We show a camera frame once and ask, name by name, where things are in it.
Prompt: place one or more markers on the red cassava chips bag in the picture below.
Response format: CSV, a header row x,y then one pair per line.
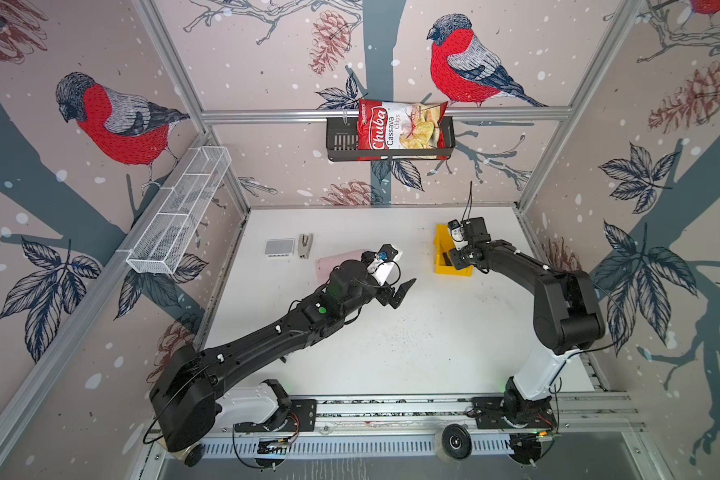
x,y
416,121

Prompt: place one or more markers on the beige stapler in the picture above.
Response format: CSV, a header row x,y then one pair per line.
x,y
304,245

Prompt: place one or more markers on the pink case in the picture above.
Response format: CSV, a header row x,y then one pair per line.
x,y
325,265

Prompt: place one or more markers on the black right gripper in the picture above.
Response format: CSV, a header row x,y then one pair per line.
x,y
456,261

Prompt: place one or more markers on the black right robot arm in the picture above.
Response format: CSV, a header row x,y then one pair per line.
x,y
566,317

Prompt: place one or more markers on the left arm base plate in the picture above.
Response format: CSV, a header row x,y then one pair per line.
x,y
298,416

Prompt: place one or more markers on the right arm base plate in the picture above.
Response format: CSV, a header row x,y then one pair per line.
x,y
495,412

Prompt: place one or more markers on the black wall basket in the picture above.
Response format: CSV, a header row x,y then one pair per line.
x,y
345,143

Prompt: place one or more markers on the beige camera device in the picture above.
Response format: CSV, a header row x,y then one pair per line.
x,y
191,455

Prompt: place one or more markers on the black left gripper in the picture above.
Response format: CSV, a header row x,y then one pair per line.
x,y
386,293

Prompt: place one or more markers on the white wire mesh shelf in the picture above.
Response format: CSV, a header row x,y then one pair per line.
x,y
167,237

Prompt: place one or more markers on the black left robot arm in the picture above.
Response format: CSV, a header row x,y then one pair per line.
x,y
187,397

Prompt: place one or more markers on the small grey box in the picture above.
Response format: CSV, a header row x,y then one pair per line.
x,y
280,247

